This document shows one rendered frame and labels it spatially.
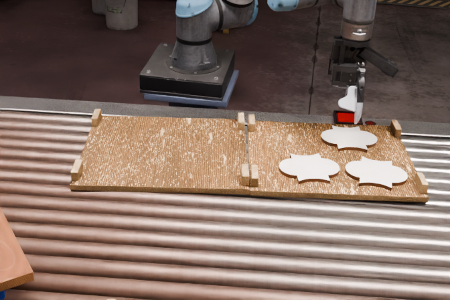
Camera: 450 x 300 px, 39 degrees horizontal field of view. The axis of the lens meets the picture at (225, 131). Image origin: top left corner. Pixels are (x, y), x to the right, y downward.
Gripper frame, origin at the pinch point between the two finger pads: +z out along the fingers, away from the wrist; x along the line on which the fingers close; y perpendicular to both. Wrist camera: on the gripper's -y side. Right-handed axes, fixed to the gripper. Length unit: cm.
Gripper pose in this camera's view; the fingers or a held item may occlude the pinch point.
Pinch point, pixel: (353, 111)
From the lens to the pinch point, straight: 165.9
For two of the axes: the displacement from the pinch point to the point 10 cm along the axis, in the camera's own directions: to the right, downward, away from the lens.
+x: -0.1, 4.7, -8.8
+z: -0.3, 8.8, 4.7
